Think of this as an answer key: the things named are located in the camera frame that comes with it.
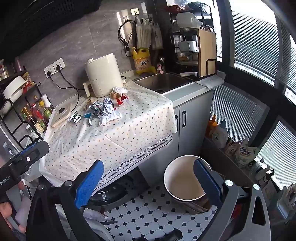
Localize silver foil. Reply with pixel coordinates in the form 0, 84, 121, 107
90, 97, 115, 118

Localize red carton piece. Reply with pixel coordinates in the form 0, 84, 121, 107
115, 93, 128, 106

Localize white tissue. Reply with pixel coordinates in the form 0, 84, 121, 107
113, 86, 128, 95

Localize blue white medicine box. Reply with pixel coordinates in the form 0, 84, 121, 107
84, 113, 94, 126

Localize white blue paper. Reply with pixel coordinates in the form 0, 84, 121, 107
99, 109, 122, 126

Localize brown paper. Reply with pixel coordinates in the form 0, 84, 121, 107
110, 91, 118, 99

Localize white round trash bin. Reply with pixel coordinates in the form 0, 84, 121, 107
164, 155, 205, 202

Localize person's left hand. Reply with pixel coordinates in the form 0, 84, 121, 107
0, 181, 26, 233

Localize detergent refill pouch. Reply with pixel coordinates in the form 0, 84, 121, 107
235, 138, 259, 167

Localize white laundry detergent bottle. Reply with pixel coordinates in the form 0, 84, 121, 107
211, 120, 228, 149

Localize black spice rack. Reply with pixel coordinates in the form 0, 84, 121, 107
1, 70, 54, 151

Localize orange spray bottle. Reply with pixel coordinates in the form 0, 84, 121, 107
205, 114, 218, 138

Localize floral white tablecloth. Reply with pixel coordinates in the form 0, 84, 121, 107
39, 80, 177, 190

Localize small foil wrapper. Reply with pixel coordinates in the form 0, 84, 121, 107
68, 111, 83, 123

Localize white dish cloth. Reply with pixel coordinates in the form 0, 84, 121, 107
196, 71, 226, 89

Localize stainless steel sink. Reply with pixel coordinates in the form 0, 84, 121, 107
135, 73, 192, 94

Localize cream air fryer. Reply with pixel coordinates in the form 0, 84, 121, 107
83, 53, 123, 97

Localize small pink bottle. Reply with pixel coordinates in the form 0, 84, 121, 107
157, 57, 165, 74

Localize wooden cutting board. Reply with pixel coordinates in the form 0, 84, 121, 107
198, 29, 217, 78

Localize yellow dish soap jug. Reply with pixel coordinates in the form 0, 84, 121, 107
132, 47, 157, 75

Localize black dish rack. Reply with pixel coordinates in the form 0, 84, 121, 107
168, 1, 216, 79

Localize hanging plastic bags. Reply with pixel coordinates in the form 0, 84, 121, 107
135, 16, 163, 50

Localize grey cabinet with handles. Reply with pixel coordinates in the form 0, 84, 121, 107
138, 90, 214, 187

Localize white wall socket pair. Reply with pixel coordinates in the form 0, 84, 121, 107
44, 58, 66, 78

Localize black hanging cable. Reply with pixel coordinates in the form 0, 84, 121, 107
117, 19, 137, 58

